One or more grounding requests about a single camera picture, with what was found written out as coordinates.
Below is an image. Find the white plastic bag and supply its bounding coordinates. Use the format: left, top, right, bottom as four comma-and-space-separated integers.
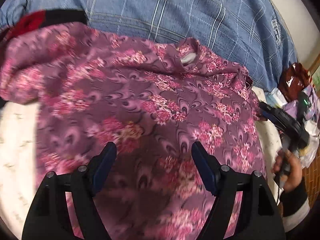
298, 120, 319, 168

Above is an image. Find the black white striped sleeve forearm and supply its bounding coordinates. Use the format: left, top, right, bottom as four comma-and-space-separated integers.
280, 178, 310, 233

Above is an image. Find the white leaf-print bed sheet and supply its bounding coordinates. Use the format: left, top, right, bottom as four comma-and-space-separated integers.
1, 88, 280, 239

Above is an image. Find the red and black garment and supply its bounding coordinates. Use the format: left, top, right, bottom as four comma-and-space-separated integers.
1, 9, 87, 42

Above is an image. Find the blue plaid blanket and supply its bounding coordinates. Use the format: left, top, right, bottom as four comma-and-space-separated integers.
1, 0, 297, 91

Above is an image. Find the person's right hand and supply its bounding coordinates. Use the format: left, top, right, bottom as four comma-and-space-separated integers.
272, 150, 303, 193

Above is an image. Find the lilac crumpled cloth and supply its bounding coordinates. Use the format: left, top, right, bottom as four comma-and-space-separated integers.
283, 85, 319, 123

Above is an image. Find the dark red plastic bag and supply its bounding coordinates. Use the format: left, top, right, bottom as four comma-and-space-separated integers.
278, 62, 310, 101

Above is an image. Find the purple floral blouse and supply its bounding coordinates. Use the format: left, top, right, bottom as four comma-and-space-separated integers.
1, 22, 265, 239

